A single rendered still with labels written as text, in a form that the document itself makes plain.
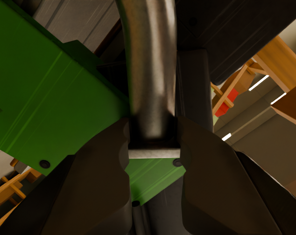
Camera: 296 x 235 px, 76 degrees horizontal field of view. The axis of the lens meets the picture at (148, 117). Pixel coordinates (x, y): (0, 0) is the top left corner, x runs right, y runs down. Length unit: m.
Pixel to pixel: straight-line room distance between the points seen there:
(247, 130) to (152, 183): 7.53
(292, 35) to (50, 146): 9.70
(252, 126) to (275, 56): 6.77
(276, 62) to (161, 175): 0.84
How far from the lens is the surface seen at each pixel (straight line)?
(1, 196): 5.91
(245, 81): 4.16
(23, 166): 0.41
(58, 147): 0.19
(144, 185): 0.20
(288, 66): 0.99
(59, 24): 0.58
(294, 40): 9.80
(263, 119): 7.69
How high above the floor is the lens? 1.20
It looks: 4 degrees up
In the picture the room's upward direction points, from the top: 135 degrees clockwise
